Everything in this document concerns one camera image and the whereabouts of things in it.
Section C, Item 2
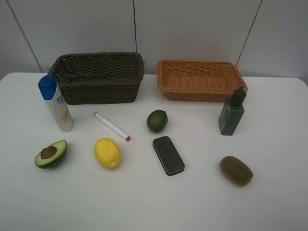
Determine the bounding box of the white marker pink cap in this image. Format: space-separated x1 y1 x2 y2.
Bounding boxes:
93 112 131 141

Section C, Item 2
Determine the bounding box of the halved avocado with pit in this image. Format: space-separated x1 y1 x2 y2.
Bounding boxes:
34 140 68 169

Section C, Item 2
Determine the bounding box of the orange wicker basket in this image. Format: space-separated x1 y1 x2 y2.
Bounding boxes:
157 60 248 102

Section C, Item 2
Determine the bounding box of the brown kiwi fruit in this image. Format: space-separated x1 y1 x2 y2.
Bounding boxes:
219 156 253 186

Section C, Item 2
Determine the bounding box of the dark green square bottle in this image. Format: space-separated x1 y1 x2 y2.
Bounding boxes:
218 87 246 136

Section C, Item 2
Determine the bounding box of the dark brown wicker basket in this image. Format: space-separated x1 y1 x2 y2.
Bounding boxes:
49 52 144 105

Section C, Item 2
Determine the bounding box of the yellow lemon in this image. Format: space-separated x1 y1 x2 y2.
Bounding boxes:
94 138 122 169

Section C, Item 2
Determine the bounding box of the white bottle blue cap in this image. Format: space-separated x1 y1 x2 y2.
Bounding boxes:
38 75 74 132

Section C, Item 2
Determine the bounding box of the green lime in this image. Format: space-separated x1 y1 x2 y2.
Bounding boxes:
146 110 168 133

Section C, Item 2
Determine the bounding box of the black whiteboard eraser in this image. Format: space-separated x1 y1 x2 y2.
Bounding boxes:
153 136 185 176

